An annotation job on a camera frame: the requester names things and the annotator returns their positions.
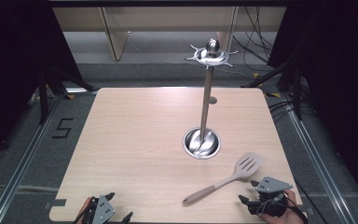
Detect aluminium floor rail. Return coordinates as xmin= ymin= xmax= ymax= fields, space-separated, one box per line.
xmin=281 ymin=92 xmax=353 ymax=224
xmin=0 ymin=92 xmax=63 ymax=224

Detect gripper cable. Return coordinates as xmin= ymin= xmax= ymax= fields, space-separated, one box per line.
xmin=255 ymin=193 xmax=310 ymax=224

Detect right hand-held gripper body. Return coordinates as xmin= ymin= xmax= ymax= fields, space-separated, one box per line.
xmin=247 ymin=175 xmax=294 ymax=218

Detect black curtain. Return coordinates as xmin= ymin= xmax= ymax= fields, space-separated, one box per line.
xmin=267 ymin=0 xmax=358 ymax=216
xmin=0 ymin=0 xmax=85 ymax=171

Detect beige wooden cabinet panel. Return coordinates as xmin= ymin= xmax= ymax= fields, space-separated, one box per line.
xmin=215 ymin=7 xmax=241 ymax=53
xmin=98 ymin=7 xmax=131 ymax=62

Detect person's left hand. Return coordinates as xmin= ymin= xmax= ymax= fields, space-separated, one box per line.
xmin=75 ymin=197 xmax=93 ymax=224

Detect person's right hand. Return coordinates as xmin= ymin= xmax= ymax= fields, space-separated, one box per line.
xmin=258 ymin=189 xmax=306 ymax=224

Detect black metal stand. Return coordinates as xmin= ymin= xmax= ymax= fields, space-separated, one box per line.
xmin=241 ymin=57 xmax=307 ymax=121
xmin=27 ymin=63 xmax=98 ymax=126

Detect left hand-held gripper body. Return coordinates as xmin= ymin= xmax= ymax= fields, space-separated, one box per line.
xmin=82 ymin=194 xmax=117 ymax=224

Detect metal utensil rack stand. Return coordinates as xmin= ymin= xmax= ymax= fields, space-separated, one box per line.
xmin=182 ymin=37 xmax=240 ymax=160

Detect beige slotted spatula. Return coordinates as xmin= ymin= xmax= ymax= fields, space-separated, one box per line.
xmin=182 ymin=152 xmax=266 ymax=207

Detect bundle of black hanging cables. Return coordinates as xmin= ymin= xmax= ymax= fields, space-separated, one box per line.
xmin=231 ymin=6 xmax=278 ymax=79

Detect black floor cables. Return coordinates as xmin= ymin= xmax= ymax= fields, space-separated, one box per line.
xmin=268 ymin=98 xmax=316 ymax=123

